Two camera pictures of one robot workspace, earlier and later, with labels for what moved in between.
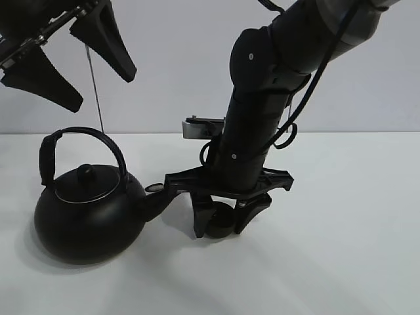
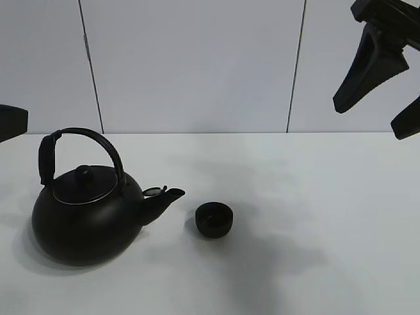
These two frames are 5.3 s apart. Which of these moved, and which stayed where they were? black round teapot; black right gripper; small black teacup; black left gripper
Moved: black right gripper; black left gripper
Stayed: small black teacup; black round teapot
